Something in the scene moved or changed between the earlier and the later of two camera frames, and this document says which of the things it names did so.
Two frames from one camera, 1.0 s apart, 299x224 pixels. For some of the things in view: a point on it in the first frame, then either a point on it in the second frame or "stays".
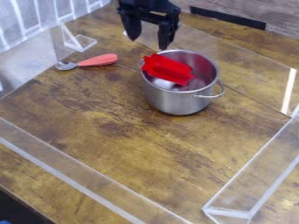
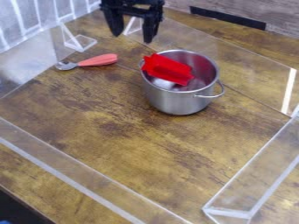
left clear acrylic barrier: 29,59 stays
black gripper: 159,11 to 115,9
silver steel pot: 173,98 stays
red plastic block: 167,69 stays
